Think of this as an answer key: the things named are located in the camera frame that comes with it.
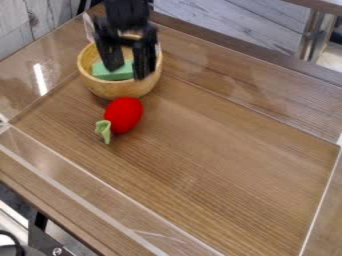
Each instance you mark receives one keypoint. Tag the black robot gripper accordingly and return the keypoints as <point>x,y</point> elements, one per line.
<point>125,25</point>

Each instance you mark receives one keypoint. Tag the red felt fruit green leaf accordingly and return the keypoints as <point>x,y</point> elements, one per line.
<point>121,116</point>

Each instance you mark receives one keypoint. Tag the green rectangular block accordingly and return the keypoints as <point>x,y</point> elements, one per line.
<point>122,73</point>

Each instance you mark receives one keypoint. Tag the wooden bowl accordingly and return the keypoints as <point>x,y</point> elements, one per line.
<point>112,89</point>

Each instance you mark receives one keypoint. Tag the metal table leg background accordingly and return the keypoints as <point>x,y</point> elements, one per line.
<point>315,35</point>

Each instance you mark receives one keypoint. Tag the clear acrylic tray wall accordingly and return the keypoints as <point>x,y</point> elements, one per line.
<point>219,176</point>

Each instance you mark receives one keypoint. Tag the black metal table frame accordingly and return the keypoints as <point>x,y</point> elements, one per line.
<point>50,239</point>

